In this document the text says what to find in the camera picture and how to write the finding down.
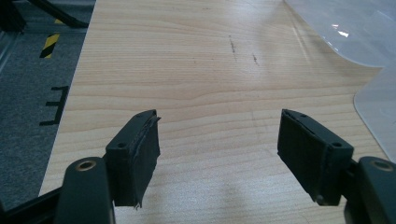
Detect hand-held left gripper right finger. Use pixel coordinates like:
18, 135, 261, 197
276, 108, 355, 207

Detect black metal stand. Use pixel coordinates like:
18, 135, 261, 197
0, 0, 92, 34

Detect yellow black striped floor tape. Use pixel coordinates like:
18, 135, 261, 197
38, 33, 61, 60

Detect clear plastic sheet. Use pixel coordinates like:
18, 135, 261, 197
283, 0, 396, 163

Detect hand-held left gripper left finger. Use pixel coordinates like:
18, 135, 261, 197
105, 108, 162, 210

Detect black floor tape marks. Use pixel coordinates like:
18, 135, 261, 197
38, 85, 70, 127

